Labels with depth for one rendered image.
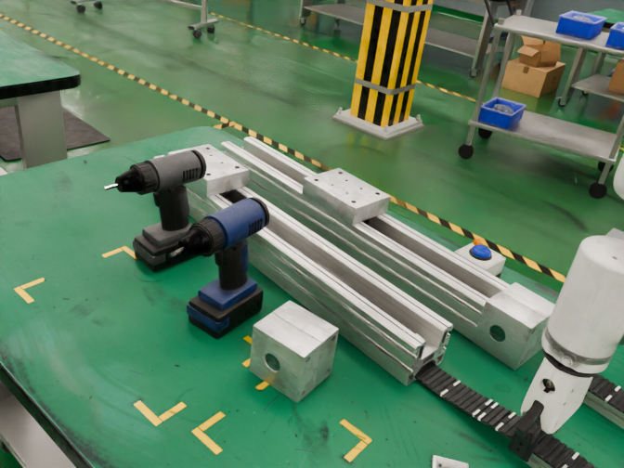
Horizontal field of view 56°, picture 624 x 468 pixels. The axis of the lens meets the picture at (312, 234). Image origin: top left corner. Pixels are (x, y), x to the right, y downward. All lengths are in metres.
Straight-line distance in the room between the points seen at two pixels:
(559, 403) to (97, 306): 0.75
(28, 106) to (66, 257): 1.19
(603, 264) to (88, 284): 0.85
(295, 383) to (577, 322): 0.40
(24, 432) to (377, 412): 1.01
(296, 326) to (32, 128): 1.67
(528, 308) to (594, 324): 0.33
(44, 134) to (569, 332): 2.02
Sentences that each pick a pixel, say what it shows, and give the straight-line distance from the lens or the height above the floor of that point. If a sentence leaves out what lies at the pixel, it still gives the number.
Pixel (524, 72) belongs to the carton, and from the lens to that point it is 5.96.
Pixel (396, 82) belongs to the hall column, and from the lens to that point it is 4.16.
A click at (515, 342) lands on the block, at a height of 0.83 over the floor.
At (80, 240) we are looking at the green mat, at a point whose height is 0.78.
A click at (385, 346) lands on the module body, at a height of 0.83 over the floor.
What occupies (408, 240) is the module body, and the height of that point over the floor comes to 0.85.
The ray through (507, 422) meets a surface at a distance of 0.97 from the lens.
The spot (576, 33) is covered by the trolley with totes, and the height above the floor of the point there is 0.88.
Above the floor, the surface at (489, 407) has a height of 0.80.
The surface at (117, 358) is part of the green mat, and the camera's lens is 1.00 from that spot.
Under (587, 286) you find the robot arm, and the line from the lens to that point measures 0.76.
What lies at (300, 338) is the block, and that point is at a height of 0.87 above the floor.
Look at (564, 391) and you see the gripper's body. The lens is 0.83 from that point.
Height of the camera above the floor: 1.46
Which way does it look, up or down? 31 degrees down
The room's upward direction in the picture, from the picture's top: 8 degrees clockwise
